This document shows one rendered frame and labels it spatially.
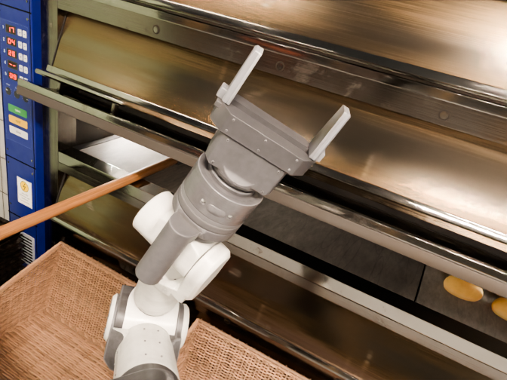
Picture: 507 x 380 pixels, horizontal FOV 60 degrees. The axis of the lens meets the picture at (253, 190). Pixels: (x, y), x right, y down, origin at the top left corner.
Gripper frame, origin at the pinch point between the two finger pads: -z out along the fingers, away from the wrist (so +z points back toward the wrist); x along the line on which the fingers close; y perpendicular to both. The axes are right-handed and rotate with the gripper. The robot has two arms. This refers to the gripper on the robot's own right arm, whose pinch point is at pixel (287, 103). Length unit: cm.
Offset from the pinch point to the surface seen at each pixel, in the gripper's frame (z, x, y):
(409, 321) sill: 40, -63, 33
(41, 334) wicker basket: 134, 11, 49
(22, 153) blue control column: 95, 48, 81
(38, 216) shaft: 72, 26, 38
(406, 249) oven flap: 20, -41, 25
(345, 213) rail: 23.2, -29.4, 31.3
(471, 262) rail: 13, -50, 22
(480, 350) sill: 32, -76, 27
